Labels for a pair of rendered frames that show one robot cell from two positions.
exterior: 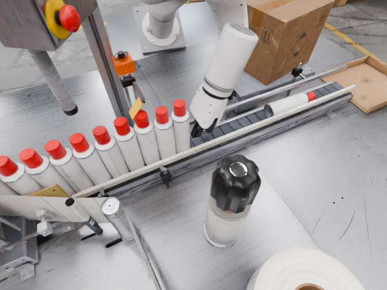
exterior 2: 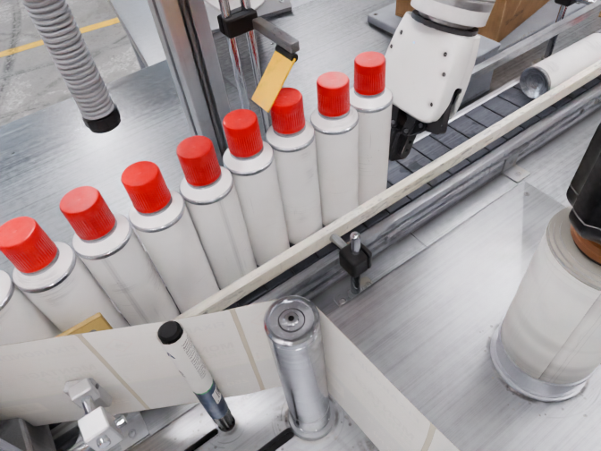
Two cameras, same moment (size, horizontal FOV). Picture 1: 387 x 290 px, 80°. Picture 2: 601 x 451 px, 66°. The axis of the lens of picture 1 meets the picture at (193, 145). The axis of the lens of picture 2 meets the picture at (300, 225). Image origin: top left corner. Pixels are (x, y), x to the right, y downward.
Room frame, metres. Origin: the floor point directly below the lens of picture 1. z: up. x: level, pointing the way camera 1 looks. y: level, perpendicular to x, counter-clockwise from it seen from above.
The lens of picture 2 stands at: (0.02, 0.16, 1.34)
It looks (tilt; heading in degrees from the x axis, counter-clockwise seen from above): 49 degrees down; 357
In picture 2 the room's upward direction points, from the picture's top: 8 degrees counter-clockwise
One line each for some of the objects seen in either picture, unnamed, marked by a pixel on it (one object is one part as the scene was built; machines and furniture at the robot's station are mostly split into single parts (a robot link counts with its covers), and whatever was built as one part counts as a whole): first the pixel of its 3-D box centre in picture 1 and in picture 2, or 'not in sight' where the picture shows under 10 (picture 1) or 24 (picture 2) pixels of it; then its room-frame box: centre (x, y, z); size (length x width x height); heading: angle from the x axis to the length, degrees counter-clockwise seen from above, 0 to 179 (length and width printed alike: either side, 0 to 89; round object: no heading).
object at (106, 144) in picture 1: (111, 155); (219, 222); (0.36, 0.22, 0.98); 0.05 x 0.05 x 0.20
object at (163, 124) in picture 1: (164, 136); (335, 157); (0.43, 0.08, 0.98); 0.05 x 0.05 x 0.20
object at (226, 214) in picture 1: (227, 206); (594, 271); (0.19, -0.07, 1.03); 0.09 x 0.09 x 0.30
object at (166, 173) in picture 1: (166, 179); (356, 266); (0.34, 0.08, 0.89); 0.03 x 0.03 x 0.12; 26
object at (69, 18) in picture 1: (67, 18); not in sight; (0.38, 0.20, 1.33); 0.04 x 0.03 x 0.04; 171
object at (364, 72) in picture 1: (368, 81); not in sight; (0.85, -0.77, 0.85); 0.30 x 0.26 x 0.04; 116
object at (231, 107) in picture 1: (230, 107); (456, 82); (0.57, -0.12, 0.96); 1.07 x 0.01 x 0.01; 116
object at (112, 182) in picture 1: (239, 132); (490, 135); (0.51, -0.16, 0.91); 1.07 x 0.01 x 0.02; 116
